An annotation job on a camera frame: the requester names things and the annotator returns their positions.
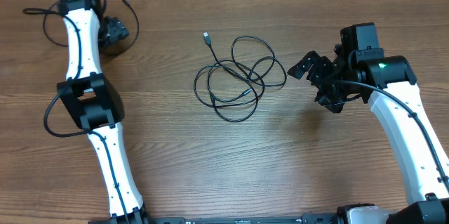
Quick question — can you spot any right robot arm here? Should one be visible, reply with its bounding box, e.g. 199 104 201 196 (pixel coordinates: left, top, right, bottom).
288 22 448 223

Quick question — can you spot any short black usb cable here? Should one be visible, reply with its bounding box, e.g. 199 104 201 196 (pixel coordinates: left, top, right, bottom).
42 0 140 56

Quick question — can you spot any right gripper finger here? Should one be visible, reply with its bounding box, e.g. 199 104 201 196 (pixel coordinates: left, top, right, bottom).
287 51 320 79
314 92 345 113

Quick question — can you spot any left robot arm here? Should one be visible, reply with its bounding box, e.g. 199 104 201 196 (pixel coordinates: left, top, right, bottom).
57 0 149 223

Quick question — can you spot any long black usb cable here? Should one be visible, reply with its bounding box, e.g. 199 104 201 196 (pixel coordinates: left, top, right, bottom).
193 32 288 124

